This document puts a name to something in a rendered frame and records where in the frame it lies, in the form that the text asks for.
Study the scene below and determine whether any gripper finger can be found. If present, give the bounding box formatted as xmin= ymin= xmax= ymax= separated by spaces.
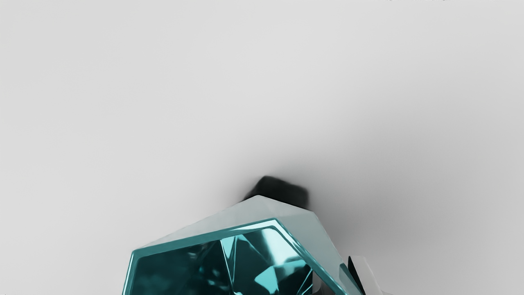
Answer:
xmin=348 ymin=256 xmax=389 ymax=295

